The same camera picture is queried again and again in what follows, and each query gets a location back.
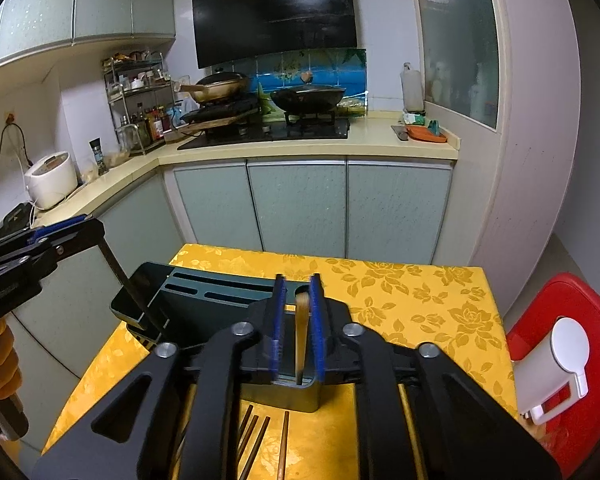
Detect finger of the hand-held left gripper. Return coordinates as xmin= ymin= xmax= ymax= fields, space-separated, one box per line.
xmin=0 ymin=217 xmax=106 ymax=311
xmin=0 ymin=215 xmax=90 ymax=266

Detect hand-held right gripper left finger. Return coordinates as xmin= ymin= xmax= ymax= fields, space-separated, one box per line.
xmin=30 ymin=274 xmax=287 ymax=480

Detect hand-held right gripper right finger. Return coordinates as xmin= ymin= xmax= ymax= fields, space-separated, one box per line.
xmin=307 ymin=274 xmax=563 ymax=480

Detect light wooden chopstick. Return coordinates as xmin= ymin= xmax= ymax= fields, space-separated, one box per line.
xmin=295 ymin=294 xmax=311 ymax=387

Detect dark green utensil holder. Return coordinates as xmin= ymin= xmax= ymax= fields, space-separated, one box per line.
xmin=111 ymin=261 xmax=327 ymax=413

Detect brown wooden chopstick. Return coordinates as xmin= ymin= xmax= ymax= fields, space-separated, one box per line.
xmin=276 ymin=410 xmax=290 ymax=480

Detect patterned dark chopstick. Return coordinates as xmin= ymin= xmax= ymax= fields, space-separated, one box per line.
xmin=236 ymin=414 xmax=262 ymax=480

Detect person's left hand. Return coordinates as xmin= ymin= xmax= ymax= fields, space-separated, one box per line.
xmin=0 ymin=317 xmax=24 ymax=402

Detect black small appliance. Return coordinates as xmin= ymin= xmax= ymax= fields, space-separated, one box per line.
xmin=0 ymin=202 xmax=37 ymax=239

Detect white rice cooker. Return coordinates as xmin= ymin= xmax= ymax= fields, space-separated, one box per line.
xmin=24 ymin=151 xmax=79 ymax=210

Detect black pepper grinder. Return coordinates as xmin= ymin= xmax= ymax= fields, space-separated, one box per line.
xmin=89 ymin=137 xmax=110 ymax=177

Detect yellow floral tablecloth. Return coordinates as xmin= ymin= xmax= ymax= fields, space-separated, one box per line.
xmin=40 ymin=242 xmax=518 ymax=480

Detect row of sauce bottles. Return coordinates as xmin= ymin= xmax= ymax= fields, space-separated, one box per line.
xmin=119 ymin=104 xmax=173 ymax=154

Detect metal spice rack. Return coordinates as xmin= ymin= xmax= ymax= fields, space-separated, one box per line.
xmin=102 ymin=52 xmax=177 ymax=157

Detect row of seasoning jars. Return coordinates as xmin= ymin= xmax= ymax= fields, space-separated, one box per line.
xmin=107 ymin=50 xmax=173 ymax=93

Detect wooden cutting board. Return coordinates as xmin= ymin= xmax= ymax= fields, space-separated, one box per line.
xmin=184 ymin=116 xmax=252 ymax=134

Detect black glass gas stove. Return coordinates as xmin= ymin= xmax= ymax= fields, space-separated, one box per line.
xmin=176 ymin=114 xmax=351 ymax=151

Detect black grill pan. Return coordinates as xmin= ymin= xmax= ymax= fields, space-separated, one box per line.
xmin=180 ymin=100 xmax=259 ymax=126

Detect golden frying pan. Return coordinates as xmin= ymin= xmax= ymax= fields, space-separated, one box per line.
xmin=180 ymin=71 xmax=251 ymax=106

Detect red plastic stool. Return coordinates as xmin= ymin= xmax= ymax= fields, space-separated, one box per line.
xmin=505 ymin=272 xmax=600 ymax=466

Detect orange plastic tray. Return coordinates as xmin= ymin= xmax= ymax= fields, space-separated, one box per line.
xmin=407 ymin=125 xmax=449 ymax=144

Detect black wok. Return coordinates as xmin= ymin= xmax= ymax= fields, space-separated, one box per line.
xmin=270 ymin=87 xmax=347 ymax=114

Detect glass wok lid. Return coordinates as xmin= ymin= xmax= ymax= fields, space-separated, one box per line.
xmin=272 ymin=71 xmax=347 ymax=96

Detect blue picture backsplash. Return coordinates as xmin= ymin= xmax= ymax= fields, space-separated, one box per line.
xmin=250 ymin=48 xmax=368 ymax=117

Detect white plastic bottle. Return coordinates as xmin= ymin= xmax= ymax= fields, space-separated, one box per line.
xmin=400 ymin=62 xmax=426 ymax=113

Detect black range hood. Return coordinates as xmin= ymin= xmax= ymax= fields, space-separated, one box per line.
xmin=191 ymin=0 xmax=359 ymax=70

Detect black power cable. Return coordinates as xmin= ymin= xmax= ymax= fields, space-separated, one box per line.
xmin=0 ymin=122 xmax=32 ymax=241

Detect grey wall cabinets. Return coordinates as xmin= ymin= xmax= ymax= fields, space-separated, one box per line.
xmin=0 ymin=0 xmax=177 ymax=79

